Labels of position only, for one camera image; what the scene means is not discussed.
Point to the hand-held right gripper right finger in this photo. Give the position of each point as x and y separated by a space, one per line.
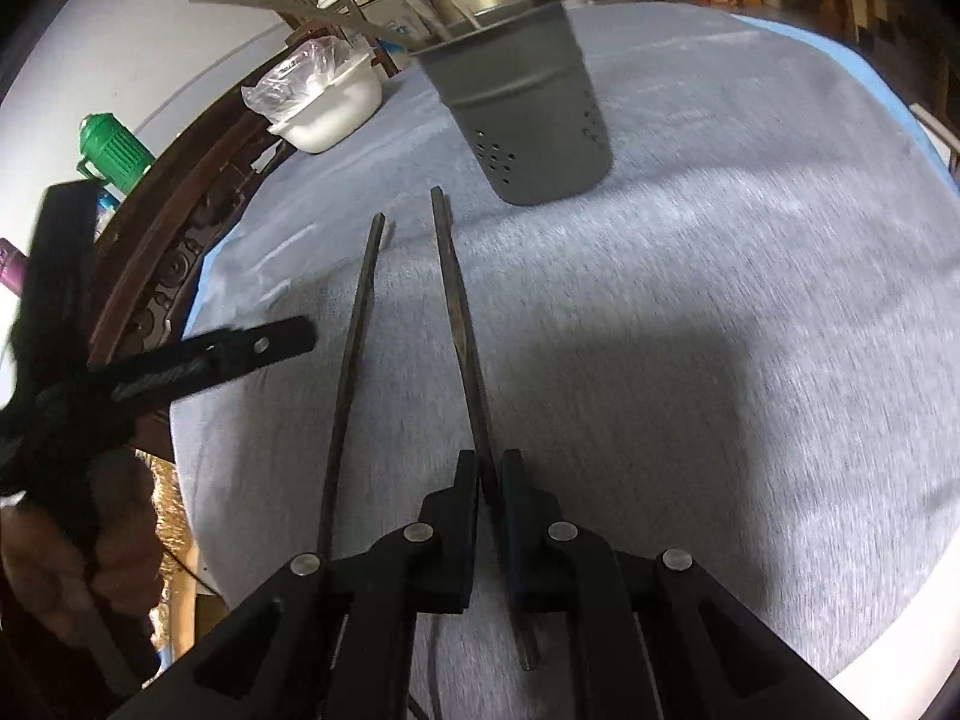
511 540

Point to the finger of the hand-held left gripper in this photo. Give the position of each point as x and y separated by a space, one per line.
225 356

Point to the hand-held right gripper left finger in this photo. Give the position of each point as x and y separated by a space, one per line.
466 540

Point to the dark chopstick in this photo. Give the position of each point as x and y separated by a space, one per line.
457 315
352 375

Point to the dark grey utensil holder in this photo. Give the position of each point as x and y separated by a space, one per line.
525 112

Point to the person's left hand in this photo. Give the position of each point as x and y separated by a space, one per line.
127 525

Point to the purple bottle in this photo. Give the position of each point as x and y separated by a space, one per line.
11 266

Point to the gold patterned cloth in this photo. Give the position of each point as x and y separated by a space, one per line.
169 510

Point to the green thermos jug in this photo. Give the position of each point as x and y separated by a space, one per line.
116 157

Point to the white bowl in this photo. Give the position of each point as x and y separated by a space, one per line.
330 120

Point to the grey tablecloth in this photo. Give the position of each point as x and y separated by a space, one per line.
675 315

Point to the clear plastic bag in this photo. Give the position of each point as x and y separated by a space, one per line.
300 75

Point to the pale flat utensil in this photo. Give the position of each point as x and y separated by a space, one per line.
300 11

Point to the blue table cover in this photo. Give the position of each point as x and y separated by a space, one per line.
862 64

